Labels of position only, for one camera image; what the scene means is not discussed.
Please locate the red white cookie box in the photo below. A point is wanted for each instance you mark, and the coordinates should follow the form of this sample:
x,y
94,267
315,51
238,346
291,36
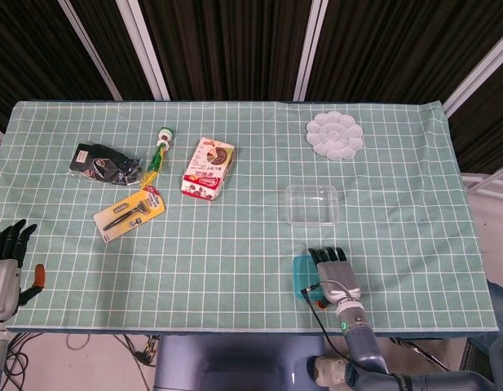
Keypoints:
x,y
208,171

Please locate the beige sneaker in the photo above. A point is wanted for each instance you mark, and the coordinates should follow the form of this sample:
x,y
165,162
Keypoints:
x,y
326,368

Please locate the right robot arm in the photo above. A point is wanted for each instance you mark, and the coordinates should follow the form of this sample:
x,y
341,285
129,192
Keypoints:
x,y
363,346

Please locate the white flower paint palette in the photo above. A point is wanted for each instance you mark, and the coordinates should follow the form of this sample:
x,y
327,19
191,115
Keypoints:
x,y
334,136

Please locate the blue jeans leg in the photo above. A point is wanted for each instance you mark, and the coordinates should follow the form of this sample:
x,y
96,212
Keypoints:
x,y
351,376
501,309

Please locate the green yellow toy white cap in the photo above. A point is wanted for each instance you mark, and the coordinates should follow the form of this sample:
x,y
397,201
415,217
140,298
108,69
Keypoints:
x,y
156,161

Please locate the razor in yellow pack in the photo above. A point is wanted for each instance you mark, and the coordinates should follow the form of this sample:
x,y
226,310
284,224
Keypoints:
x,y
129,213

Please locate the white frame post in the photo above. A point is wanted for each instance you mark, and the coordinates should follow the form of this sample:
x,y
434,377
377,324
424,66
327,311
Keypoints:
x,y
145,53
310,53
475,75
92,53

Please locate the dark pleated curtain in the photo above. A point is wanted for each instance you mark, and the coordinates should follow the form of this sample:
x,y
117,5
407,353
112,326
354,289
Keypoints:
x,y
235,49

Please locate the blue container lid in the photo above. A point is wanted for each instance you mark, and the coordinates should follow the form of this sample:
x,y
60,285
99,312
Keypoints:
x,y
304,277

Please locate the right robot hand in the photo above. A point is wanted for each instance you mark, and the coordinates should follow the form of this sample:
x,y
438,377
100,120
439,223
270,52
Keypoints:
x,y
338,279

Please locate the clear plastic container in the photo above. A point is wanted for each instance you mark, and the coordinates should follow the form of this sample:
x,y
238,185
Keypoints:
x,y
312,205

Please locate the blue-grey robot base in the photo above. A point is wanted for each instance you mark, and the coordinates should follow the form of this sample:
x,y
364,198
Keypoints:
x,y
235,362

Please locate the metal chair leg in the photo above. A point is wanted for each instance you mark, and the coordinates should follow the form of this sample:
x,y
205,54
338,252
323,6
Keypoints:
x,y
426,354

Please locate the black fabric in clear bag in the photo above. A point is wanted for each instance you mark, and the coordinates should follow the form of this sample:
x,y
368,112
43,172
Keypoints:
x,y
104,165

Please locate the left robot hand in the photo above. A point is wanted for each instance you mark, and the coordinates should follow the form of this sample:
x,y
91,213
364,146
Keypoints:
x,y
2,285

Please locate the green checkered tablecloth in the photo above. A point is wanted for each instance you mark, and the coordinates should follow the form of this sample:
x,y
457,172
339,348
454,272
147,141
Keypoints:
x,y
235,264

